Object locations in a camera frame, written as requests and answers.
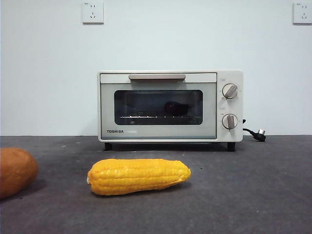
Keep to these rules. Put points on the white oven knob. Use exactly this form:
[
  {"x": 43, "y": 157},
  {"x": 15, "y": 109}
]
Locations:
[
  {"x": 229, "y": 121},
  {"x": 230, "y": 91}
]

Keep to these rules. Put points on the white Toshiba toaster oven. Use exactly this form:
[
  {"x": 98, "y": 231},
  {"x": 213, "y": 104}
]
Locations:
[{"x": 230, "y": 107}]

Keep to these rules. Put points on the orange sweet potato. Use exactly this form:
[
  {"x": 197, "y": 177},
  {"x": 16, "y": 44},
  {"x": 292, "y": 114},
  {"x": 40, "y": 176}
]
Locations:
[{"x": 15, "y": 171}]

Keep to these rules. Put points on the white wall socket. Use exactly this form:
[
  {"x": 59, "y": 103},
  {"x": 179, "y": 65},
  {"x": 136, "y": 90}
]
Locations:
[
  {"x": 93, "y": 13},
  {"x": 303, "y": 13}
]

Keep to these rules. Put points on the purple eggplant with green stem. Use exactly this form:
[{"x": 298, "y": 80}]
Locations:
[{"x": 175, "y": 108}]

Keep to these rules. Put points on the yellow corn cob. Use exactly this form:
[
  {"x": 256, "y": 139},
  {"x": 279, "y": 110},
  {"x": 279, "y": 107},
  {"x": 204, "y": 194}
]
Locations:
[{"x": 139, "y": 176}]

